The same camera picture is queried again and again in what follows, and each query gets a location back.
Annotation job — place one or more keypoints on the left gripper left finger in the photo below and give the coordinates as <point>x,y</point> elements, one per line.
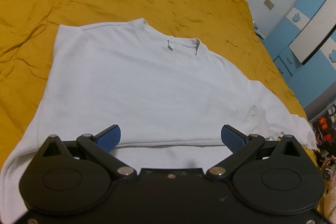
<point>98,147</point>

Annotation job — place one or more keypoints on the white printed sweatshirt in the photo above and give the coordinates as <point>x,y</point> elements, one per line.
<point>169,96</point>

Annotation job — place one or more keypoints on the mustard yellow quilt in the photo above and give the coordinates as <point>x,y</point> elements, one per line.
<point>28,30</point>

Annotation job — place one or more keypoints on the blue white wardrobe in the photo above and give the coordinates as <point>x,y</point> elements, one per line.
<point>302,46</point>

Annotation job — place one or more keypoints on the beige wall switch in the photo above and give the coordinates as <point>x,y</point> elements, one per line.
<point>269,4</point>

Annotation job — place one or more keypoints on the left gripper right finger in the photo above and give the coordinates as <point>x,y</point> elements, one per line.
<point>243,148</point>

